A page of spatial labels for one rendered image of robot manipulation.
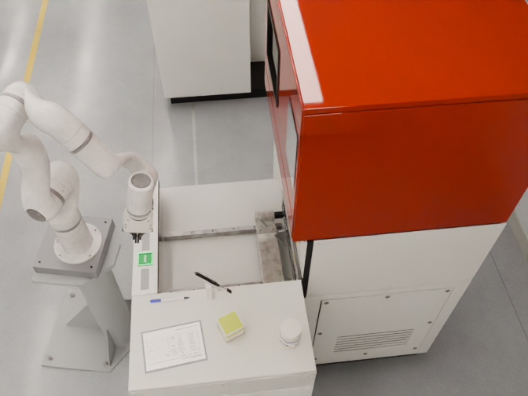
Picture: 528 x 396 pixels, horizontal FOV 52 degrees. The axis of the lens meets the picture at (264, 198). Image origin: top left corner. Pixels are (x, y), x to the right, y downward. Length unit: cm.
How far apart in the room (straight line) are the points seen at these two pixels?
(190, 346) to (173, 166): 195
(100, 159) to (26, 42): 338
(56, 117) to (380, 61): 90
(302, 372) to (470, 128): 94
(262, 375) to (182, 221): 82
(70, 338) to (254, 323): 141
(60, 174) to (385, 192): 111
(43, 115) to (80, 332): 171
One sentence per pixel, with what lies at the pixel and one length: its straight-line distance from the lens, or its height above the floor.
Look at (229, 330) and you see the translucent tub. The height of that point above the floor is 103.
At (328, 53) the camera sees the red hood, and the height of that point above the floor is 182.
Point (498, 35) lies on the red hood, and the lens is 174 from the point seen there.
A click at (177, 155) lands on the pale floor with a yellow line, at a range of 375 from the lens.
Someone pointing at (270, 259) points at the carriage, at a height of 88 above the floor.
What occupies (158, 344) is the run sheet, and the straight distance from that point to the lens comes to 196.
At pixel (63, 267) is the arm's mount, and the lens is 232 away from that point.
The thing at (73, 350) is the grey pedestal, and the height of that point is 1.
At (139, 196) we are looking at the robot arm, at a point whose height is 140.
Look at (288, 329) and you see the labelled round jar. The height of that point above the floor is 106.
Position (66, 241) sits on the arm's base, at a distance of 223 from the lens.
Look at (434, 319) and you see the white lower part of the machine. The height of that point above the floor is 49.
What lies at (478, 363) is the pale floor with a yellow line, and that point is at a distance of 315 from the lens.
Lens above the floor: 275
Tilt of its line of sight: 52 degrees down
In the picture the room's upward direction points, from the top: 1 degrees clockwise
